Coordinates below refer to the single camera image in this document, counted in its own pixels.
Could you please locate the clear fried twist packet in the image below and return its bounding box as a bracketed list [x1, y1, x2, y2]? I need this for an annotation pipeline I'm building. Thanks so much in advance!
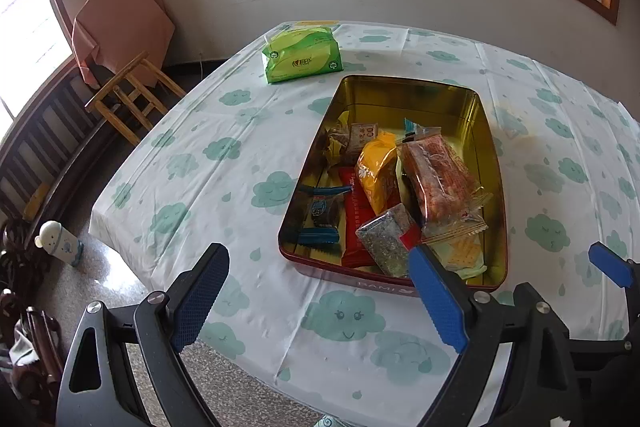
[345, 122, 378, 155]

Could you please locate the cloud print tablecloth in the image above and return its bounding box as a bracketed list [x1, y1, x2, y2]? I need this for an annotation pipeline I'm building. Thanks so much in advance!
[89, 21, 640, 413]

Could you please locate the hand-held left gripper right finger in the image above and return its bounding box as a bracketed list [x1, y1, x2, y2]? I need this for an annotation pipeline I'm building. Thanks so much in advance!
[409, 243, 586, 427]

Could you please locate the blue cracker packet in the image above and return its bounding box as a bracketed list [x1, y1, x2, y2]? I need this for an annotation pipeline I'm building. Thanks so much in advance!
[430, 232, 488, 285]

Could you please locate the dark wooden bench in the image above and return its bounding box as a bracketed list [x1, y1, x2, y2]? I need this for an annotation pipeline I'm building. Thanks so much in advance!
[0, 57, 131, 233]

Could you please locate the red snack packet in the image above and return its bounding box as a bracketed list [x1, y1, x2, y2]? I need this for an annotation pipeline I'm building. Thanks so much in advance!
[337, 167, 423, 270]

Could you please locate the side window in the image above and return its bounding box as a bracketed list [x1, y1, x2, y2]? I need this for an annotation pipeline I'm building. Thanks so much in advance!
[0, 0, 76, 122]

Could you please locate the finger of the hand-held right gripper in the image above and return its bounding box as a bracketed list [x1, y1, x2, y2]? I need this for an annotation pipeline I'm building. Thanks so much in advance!
[567, 304, 640, 358]
[588, 243, 640, 290]

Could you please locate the green tissue pack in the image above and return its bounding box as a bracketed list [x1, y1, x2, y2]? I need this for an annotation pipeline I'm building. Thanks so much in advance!
[262, 26, 343, 85]

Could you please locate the white bear bottle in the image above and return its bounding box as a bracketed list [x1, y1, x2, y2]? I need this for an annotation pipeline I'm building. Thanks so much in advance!
[39, 220, 85, 268]

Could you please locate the blue round cake packet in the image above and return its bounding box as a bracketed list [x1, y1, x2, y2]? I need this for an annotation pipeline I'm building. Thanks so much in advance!
[295, 186, 353, 245]

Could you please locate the dark carved wooden chair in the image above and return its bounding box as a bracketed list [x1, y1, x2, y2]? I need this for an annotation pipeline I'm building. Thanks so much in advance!
[0, 217, 66, 408]

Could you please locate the orange snack packet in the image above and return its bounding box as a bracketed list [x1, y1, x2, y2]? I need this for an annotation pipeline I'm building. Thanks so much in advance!
[355, 132, 401, 218]

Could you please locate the grey sesame bar packet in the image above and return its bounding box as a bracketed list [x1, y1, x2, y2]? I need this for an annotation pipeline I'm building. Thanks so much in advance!
[355, 203, 421, 278]

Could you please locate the small blue candy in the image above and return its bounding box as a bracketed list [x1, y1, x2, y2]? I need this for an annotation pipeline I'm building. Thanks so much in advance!
[402, 117, 426, 142]

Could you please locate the wooden stool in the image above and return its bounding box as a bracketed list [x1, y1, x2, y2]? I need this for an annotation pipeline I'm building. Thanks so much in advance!
[84, 51, 188, 146]

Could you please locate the folded table with pink cloth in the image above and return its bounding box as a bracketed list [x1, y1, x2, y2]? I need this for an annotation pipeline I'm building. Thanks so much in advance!
[71, 0, 177, 86]

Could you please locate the red tin box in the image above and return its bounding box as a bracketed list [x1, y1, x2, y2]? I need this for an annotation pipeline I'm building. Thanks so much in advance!
[277, 75, 508, 297]

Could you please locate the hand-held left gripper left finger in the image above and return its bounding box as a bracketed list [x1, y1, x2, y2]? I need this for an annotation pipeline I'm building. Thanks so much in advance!
[56, 243, 231, 427]

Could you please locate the red sausage packet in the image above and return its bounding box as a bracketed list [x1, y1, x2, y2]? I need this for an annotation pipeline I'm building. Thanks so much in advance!
[397, 127, 488, 243]

